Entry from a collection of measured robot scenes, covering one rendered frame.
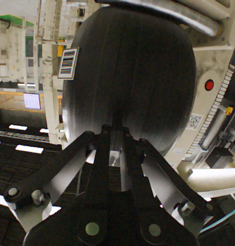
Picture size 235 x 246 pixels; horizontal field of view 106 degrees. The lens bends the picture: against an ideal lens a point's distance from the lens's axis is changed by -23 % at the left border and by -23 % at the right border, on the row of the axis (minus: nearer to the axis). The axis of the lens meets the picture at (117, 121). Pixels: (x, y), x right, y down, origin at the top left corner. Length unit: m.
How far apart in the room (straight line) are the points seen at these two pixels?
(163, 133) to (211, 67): 0.35
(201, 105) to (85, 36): 0.46
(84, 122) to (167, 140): 0.17
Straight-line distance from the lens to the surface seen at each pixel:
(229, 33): 0.41
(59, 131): 1.06
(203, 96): 0.52
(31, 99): 4.51
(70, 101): 0.23
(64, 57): 0.24
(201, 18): 0.40
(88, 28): 0.26
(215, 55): 0.52
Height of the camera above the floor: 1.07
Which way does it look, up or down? 28 degrees up
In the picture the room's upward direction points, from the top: 169 degrees counter-clockwise
